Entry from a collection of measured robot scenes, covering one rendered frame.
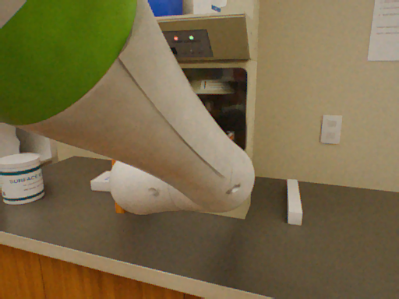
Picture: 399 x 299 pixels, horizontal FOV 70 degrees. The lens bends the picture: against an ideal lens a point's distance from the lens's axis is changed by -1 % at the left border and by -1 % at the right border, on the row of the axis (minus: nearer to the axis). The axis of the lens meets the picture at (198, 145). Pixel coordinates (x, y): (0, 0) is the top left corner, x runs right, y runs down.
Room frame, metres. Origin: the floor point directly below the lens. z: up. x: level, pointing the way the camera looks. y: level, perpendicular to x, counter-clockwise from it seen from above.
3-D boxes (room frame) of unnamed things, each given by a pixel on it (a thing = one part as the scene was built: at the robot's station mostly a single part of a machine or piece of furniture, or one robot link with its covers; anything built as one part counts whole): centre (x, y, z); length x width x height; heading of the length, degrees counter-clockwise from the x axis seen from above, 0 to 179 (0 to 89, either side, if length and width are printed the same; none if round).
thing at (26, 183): (0.95, 0.63, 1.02); 0.13 x 0.13 x 0.15
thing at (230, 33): (0.79, 0.03, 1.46); 0.32 x 0.11 x 0.10; 71
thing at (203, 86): (0.83, 0.01, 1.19); 0.30 x 0.01 x 0.40; 70
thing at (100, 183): (1.06, 0.32, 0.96); 0.16 x 0.12 x 0.04; 79
